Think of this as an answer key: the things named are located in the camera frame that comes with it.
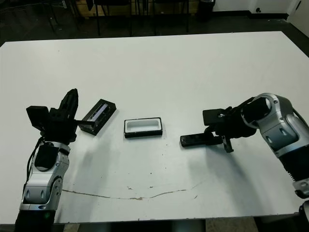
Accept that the black trash bin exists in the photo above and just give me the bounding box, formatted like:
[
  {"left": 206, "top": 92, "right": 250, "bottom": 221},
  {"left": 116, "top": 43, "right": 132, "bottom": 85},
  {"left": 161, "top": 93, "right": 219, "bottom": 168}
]
[{"left": 196, "top": 0, "right": 216, "bottom": 22}]

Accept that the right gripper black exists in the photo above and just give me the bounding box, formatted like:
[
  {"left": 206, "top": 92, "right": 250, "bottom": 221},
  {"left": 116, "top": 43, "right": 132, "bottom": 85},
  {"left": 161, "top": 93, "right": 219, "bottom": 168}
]
[{"left": 204, "top": 103, "right": 256, "bottom": 153}]

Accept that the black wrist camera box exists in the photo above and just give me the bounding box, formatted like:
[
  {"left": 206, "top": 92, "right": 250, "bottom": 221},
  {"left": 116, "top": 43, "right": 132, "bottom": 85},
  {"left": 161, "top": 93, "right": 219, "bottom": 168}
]
[
  {"left": 26, "top": 105, "right": 50, "bottom": 133},
  {"left": 202, "top": 108, "right": 230, "bottom": 127}
]

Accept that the black slim camera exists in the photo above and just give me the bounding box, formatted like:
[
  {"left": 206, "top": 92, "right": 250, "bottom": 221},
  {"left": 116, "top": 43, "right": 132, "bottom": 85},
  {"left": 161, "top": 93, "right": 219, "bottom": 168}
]
[{"left": 180, "top": 133, "right": 216, "bottom": 148}]

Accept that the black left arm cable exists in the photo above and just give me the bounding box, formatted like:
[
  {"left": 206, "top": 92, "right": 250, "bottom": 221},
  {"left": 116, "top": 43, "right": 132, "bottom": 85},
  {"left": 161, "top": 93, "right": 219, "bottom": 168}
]
[{"left": 25, "top": 136, "right": 48, "bottom": 187}]

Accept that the black glossy box lid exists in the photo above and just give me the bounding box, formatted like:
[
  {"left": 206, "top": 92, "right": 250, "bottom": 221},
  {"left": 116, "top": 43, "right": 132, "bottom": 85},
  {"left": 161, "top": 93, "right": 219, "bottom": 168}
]
[{"left": 79, "top": 98, "right": 118, "bottom": 136}]

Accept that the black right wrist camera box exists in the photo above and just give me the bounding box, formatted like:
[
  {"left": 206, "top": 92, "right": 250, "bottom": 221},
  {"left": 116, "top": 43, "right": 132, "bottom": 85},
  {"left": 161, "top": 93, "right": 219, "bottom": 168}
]
[{"left": 202, "top": 108, "right": 230, "bottom": 127}]

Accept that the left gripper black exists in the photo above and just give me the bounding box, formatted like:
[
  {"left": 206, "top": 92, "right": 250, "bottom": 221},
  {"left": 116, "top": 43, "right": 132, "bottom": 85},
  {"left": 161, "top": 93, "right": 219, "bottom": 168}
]
[{"left": 40, "top": 88, "right": 98, "bottom": 144}]

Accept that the white door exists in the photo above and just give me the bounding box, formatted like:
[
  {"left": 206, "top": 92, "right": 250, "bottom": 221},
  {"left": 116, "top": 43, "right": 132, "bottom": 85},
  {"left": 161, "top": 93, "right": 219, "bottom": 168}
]
[{"left": 287, "top": 0, "right": 309, "bottom": 34}]

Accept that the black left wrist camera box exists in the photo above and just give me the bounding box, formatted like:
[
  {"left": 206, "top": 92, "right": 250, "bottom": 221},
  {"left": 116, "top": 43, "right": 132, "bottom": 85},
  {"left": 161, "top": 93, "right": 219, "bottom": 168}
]
[{"left": 26, "top": 105, "right": 50, "bottom": 133}]

